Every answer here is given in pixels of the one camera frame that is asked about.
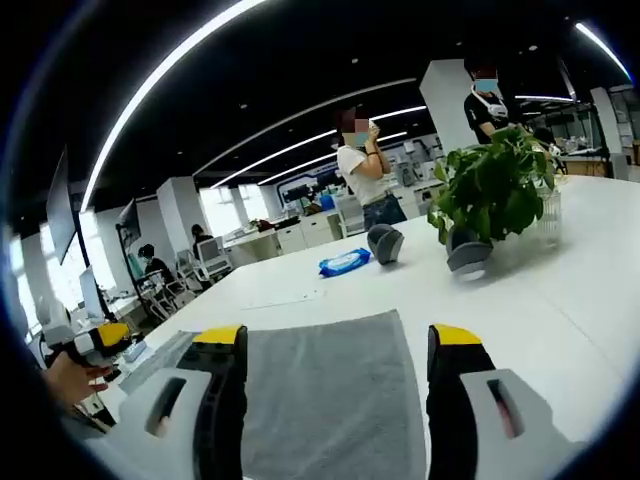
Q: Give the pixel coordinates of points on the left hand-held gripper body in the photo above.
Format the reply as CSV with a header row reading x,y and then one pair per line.
x,y
62,347

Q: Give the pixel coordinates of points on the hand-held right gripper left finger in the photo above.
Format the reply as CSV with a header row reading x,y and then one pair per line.
x,y
220,400

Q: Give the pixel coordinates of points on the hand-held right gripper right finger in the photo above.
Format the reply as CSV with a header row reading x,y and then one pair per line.
x,y
450,400

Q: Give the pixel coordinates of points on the grey towel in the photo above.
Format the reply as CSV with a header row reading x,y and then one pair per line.
x,y
325,390

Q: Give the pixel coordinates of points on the person's left hand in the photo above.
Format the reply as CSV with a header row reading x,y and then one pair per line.
x,y
75,382

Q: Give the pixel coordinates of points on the white power strip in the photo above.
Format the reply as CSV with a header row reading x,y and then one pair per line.
x,y
135,351

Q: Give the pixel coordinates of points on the silver desktop computer screen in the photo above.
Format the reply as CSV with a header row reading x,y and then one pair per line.
x,y
90,295

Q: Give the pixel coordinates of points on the black monitor on stand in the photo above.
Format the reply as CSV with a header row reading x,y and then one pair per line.
x,y
130,220

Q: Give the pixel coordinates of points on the white office chair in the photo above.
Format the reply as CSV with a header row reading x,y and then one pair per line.
x,y
215,260

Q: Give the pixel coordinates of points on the white table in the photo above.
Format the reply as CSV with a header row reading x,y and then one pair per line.
x,y
500,280

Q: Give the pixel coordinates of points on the large black monitor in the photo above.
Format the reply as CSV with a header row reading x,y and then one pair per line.
x,y
62,210

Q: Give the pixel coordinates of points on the blue wet wipes packet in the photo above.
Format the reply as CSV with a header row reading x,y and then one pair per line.
x,y
345,262

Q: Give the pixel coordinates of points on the clear glass vase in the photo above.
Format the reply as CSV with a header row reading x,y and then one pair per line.
x,y
550,215

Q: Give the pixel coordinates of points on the green potted plant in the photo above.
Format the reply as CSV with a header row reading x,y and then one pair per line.
x,y
492,185

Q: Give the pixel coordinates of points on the ceiling light strip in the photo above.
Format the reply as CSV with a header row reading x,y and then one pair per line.
x,y
145,95

